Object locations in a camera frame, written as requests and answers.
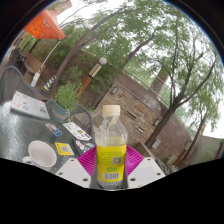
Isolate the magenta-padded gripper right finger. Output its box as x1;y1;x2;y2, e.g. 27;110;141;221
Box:
125;145;167;190

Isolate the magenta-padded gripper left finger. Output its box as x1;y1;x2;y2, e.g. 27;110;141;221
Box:
54;146;98;189

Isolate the clear bottle with yellow label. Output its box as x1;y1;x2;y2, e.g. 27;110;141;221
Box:
94;104;129;190

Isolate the black laptop with stickers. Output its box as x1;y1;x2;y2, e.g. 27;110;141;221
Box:
44;121;98;158

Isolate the white ceramic mug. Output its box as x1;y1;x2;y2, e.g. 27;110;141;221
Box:
22;140;58;169

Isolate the potted green plant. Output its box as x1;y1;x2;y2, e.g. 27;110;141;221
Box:
51;81;81;123

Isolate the grey laptop with stickers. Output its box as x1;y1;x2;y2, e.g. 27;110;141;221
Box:
9;90;51;121

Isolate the blue yellow striped cone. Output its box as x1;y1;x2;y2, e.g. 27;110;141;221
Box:
41;75;58;94

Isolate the wooden bench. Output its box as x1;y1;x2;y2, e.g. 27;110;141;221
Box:
23;51;44;76

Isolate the orange patio umbrella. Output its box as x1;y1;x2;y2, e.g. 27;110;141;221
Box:
23;9;67;88

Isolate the grey wall box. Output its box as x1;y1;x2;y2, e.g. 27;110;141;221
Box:
150;138;162;150

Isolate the globe-topped lamp post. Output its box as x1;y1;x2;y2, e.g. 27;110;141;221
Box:
76;57;108;98

